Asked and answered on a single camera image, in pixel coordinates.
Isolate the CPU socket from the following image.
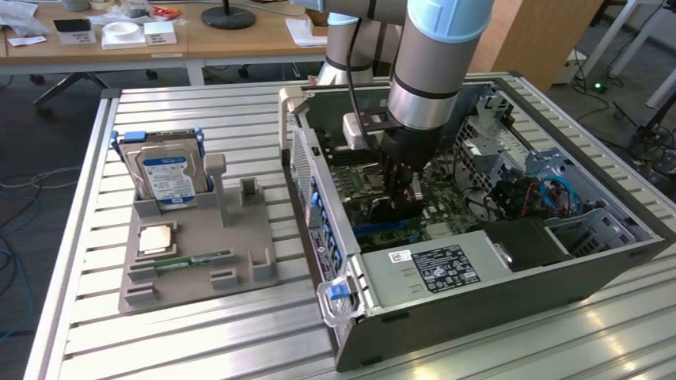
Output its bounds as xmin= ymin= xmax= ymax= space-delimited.
xmin=359 ymin=161 xmax=384 ymax=196

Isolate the black tripod stand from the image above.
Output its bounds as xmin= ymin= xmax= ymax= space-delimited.
xmin=615 ymin=89 xmax=676 ymax=177

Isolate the black round lamp base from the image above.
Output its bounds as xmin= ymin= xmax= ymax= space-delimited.
xmin=200 ymin=0 xmax=258 ymax=30

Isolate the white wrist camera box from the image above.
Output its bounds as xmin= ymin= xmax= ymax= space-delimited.
xmin=342 ymin=112 xmax=383 ymax=150

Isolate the grey parts rack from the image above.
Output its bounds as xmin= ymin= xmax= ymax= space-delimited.
xmin=116 ymin=152 xmax=280 ymax=317

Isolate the low grey metal disk bay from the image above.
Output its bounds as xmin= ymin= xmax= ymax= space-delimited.
xmin=543 ymin=207 xmax=639 ymax=259

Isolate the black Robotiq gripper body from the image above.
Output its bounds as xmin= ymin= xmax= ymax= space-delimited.
xmin=379 ymin=126 xmax=443 ymax=174

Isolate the white paper stack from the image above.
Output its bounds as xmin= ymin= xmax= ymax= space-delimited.
xmin=284 ymin=17 xmax=330 ymax=48

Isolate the hard disk with blue label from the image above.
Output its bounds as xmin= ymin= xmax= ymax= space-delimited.
xmin=110 ymin=126 xmax=208 ymax=211

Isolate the black plastic fan shroud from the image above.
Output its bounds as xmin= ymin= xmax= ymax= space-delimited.
xmin=478 ymin=219 xmax=576 ymax=273

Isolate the black camera cable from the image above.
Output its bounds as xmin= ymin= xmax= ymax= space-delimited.
xmin=346 ymin=15 xmax=378 ymax=139

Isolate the long wooden desk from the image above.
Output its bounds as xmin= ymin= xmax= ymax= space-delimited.
xmin=0 ymin=0 xmax=480 ymax=86

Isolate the black topped white box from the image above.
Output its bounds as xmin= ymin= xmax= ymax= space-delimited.
xmin=52 ymin=18 xmax=99 ymax=46

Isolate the white box with red button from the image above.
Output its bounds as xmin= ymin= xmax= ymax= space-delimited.
xmin=562 ymin=49 xmax=588 ymax=85

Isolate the silver CPU chip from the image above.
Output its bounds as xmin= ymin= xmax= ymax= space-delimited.
xmin=136 ymin=225 xmax=176 ymax=255

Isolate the white floor cable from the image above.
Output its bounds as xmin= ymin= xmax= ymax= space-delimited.
xmin=0 ymin=165 xmax=82 ymax=190

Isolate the green loose RAM stick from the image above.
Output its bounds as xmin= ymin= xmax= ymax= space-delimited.
xmin=130 ymin=249 xmax=235 ymax=275

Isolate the green Dell motherboard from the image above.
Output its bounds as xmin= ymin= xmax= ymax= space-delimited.
xmin=316 ymin=136 xmax=486 ymax=254

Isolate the white table frame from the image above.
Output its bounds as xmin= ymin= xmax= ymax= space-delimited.
xmin=572 ymin=0 xmax=676 ymax=110

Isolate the black chair base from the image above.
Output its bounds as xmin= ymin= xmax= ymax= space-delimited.
xmin=32 ymin=72 xmax=111 ymax=118

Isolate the tall grey metal drive cage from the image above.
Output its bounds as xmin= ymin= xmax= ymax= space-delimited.
xmin=452 ymin=91 xmax=570 ymax=187

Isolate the open dark grey PC case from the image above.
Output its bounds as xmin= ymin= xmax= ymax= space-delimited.
xmin=278 ymin=77 xmax=668 ymax=373

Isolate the wooden cabinet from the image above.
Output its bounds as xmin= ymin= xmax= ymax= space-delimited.
xmin=467 ymin=0 xmax=608 ymax=93

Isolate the flat white box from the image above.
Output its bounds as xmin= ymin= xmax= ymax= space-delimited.
xmin=100 ymin=26 xmax=148 ymax=51

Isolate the silver chipset heatsink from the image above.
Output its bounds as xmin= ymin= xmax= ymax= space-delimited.
xmin=422 ymin=222 xmax=456 ymax=239

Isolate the brown cardboard box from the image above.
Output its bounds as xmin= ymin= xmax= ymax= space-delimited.
xmin=306 ymin=9 xmax=332 ymax=29

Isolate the small white labelled box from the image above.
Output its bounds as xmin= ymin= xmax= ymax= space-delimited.
xmin=143 ymin=21 xmax=179 ymax=47

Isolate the grey power supply unit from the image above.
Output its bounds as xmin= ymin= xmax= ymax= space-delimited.
xmin=348 ymin=230 xmax=518 ymax=310

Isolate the blue expansion slot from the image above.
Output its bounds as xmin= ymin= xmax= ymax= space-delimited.
xmin=352 ymin=221 xmax=411 ymax=236

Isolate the blue case latch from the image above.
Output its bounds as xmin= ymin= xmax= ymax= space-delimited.
xmin=326 ymin=276 xmax=352 ymax=305

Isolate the crumpled plastic bag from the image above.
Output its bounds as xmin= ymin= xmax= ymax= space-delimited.
xmin=0 ymin=2 xmax=50 ymax=36

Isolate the blue floor cable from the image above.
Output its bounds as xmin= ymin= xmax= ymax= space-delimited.
xmin=0 ymin=189 xmax=43 ymax=341

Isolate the blue wire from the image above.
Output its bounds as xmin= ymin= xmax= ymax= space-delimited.
xmin=542 ymin=174 xmax=583 ymax=219

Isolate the dark grey bundle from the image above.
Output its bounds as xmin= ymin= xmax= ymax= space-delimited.
xmin=124 ymin=0 xmax=154 ymax=19

